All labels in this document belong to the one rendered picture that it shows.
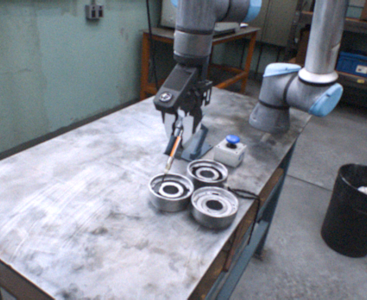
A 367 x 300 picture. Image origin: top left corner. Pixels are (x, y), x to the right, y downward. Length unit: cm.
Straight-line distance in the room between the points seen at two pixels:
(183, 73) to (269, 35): 394
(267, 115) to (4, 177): 84
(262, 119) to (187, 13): 65
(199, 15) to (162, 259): 46
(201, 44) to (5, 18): 173
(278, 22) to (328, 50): 348
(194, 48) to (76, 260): 45
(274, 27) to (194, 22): 392
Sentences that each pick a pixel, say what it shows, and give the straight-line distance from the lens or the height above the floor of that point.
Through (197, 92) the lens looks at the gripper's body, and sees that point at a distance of 68.
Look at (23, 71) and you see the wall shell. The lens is 237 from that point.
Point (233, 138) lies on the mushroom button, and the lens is 94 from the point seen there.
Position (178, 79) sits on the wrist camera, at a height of 109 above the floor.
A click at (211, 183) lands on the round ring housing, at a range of 79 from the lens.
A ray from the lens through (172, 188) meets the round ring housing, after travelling 78.
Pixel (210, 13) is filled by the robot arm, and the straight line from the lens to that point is 65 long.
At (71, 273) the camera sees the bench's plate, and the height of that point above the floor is 80.
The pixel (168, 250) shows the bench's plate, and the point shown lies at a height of 80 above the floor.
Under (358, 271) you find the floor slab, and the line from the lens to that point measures 204.
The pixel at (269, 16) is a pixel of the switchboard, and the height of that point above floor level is 88.
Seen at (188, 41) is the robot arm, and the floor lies 116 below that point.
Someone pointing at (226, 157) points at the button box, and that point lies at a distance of 94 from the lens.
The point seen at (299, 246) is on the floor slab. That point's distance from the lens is 201.
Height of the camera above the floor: 128
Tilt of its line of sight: 29 degrees down
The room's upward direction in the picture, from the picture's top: 7 degrees clockwise
